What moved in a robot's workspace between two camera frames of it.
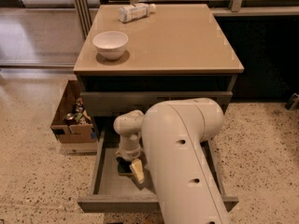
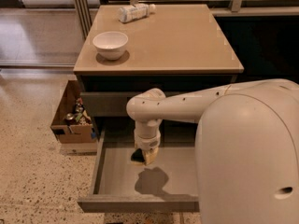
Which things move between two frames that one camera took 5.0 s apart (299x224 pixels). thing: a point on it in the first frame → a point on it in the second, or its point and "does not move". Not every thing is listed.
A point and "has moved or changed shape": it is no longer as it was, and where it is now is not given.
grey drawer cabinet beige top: [176, 52] does not move
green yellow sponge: [123, 167] has moved or changed shape
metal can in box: [69, 119] does not move
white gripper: [129, 154] → [148, 144]
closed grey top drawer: [110, 104] does not move
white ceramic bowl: [110, 44] does not move
